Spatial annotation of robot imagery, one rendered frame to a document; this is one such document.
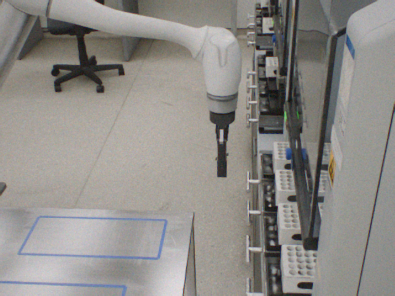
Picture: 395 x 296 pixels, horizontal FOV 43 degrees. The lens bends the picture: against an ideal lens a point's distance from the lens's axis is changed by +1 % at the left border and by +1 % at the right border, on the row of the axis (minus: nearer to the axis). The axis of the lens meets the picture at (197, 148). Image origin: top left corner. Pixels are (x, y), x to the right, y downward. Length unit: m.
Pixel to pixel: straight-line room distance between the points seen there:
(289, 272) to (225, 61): 0.56
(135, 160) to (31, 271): 1.92
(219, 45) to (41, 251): 0.68
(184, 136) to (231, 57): 2.00
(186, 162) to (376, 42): 2.42
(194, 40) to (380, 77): 0.85
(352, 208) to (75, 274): 0.67
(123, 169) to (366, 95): 2.41
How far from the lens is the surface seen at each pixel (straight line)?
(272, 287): 1.15
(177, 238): 1.26
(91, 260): 1.24
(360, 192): 0.80
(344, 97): 0.77
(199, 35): 1.48
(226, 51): 1.33
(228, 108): 1.39
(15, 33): 1.57
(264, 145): 1.78
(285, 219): 1.25
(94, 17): 1.33
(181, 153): 3.12
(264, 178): 1.49
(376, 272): 0.92
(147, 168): 3.01
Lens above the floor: 1.66
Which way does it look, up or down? 32 degrees down
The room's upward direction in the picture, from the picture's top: 2 degrees counter-clockwise
